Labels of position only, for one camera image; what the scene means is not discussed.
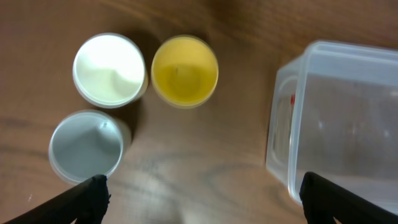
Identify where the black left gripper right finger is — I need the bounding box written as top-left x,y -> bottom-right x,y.
299,172 -> 397,224

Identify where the clear plastic container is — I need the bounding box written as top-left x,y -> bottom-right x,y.
266,41 -> 397,213

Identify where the white cup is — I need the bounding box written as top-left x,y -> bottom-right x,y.
72,32 -> 149,108

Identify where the yellow cup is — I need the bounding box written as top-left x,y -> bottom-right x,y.
150,35 -> 219,109

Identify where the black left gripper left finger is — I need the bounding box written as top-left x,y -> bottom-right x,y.
6,175 -> 111,224

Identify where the grey cup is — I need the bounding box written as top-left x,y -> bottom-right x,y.
49,110 -> 132,185

